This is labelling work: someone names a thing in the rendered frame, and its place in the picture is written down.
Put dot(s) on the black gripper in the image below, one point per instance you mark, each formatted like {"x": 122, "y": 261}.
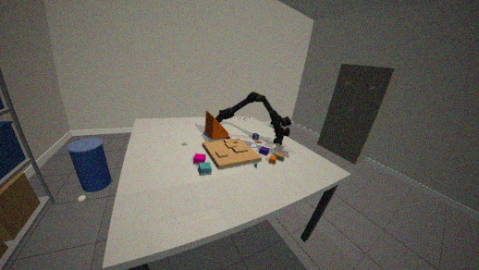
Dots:
{"x": 278, "y": 138}

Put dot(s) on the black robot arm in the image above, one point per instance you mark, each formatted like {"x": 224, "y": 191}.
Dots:
{"x": 276, "y": 119}

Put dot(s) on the magenta block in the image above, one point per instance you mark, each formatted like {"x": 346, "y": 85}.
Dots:
{"x": 199, "y": 158}

